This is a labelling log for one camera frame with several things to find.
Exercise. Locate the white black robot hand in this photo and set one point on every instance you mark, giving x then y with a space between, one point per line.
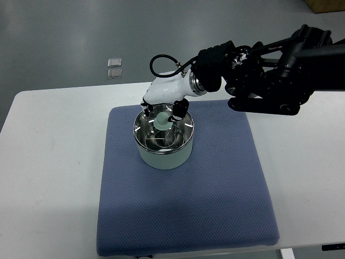
172 90

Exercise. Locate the glass lid with green knob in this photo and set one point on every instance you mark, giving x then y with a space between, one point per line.
158 118

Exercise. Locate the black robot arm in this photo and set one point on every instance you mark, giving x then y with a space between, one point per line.
275 78

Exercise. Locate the green pot with steel interior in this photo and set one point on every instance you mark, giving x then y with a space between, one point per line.
166 161

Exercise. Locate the lower metal floor plate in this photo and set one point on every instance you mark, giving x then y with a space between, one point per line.
114 73

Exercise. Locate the metal floor plate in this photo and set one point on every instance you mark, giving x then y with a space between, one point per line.
114 73
114 62

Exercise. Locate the upper metal floor plate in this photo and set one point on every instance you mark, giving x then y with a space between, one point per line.
114 62

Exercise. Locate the blue textured cushion mat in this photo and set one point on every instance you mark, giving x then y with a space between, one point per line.
217 199

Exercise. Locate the cardboard box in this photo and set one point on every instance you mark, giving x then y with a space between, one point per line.
325 6

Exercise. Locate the black table control panel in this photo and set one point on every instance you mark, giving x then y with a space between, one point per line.
333 247

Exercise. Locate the wire steaming rack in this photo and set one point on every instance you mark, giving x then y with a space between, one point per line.
171 138

